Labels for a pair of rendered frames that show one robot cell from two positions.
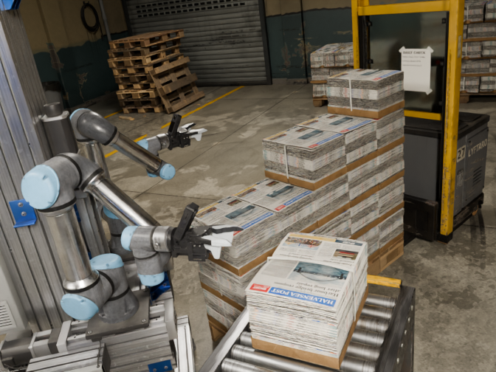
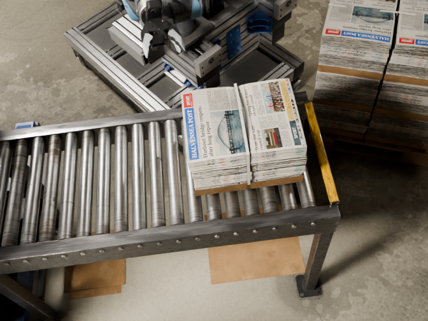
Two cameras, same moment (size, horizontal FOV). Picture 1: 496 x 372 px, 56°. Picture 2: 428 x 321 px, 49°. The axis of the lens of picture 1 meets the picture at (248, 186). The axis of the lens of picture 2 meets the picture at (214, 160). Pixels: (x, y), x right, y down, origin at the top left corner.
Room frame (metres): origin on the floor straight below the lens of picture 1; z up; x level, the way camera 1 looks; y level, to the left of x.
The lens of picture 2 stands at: (0.73, -0.92, 2.25)
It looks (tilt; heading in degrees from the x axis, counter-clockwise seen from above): 58 degrees down; 61
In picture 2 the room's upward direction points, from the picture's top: 8 degrees counter-clockwise
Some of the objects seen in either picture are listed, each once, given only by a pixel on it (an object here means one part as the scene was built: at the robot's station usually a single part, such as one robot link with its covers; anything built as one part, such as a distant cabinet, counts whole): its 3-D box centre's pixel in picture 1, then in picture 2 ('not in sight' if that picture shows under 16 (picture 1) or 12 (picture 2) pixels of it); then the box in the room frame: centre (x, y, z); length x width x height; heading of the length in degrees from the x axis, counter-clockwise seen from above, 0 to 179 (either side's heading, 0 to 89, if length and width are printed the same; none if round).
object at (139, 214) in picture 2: not in sight; (138, 176); (0.92, 0.02, 0.77); 0.47 x 0.05 x 0.05; 60
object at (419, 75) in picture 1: (404, 62); not in sight; (3.13, -1.15, 1.27); 0.57 x 0.01 x 0.65; 39
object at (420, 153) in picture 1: (428, 166); not in sight; (3.35, -1.43, 0.40); 0.69 x 0.55 x 0.80; 39
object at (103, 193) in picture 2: not in sight; (104, 180); (0.81, 0.09, 0.77); 0.47 x 0.05 x 0.05; 60
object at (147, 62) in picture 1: (151, 71); not in sight; (8.99, 1.50, 0.65); 1.33 x 0.94 x 1.30; 154
